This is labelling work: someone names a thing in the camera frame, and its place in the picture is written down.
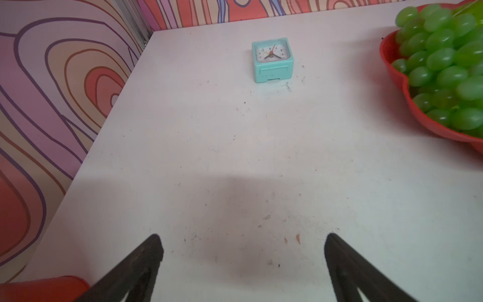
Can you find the mint green small clock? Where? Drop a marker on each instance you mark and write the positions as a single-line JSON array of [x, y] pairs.
[[273, 60]]

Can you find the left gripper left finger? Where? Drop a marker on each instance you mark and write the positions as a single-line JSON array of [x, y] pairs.
[[133, 279]]

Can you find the red flower-shaped fruit bowl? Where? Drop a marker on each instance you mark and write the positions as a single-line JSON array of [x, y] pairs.
[[415, 117]]

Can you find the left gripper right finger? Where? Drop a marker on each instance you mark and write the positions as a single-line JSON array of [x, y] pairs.
[[351, 274]]

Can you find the green grape bunch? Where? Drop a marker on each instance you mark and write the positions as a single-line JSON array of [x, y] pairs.
[[441, 68]]

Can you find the red pen cup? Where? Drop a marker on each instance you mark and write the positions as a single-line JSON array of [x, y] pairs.
[[61, 289]]

